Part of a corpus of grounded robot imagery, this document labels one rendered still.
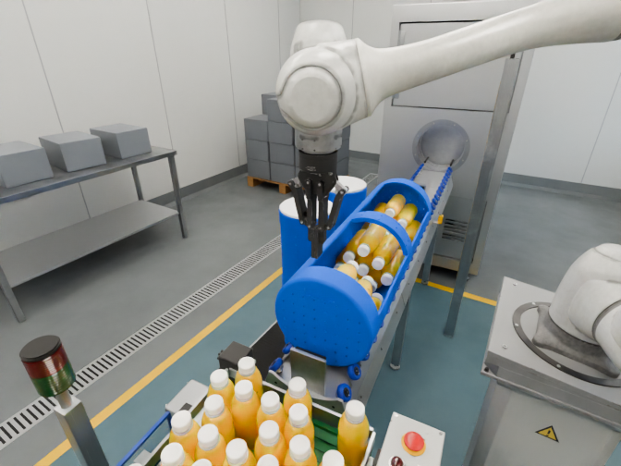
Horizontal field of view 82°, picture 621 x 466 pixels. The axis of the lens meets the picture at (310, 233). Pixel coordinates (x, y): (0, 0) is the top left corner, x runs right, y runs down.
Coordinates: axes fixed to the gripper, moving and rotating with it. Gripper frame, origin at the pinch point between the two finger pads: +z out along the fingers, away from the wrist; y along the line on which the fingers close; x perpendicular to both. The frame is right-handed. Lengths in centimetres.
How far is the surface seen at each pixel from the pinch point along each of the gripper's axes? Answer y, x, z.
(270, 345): -64, 72, 122
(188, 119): -310, 283, 41
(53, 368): -34, -41, 15
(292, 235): -47, 72, 43
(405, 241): 11, 46, 20
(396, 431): 24.7, -16.4, 26.8
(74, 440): -36, -42, 35
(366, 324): 11.5, 4.5, 22.6
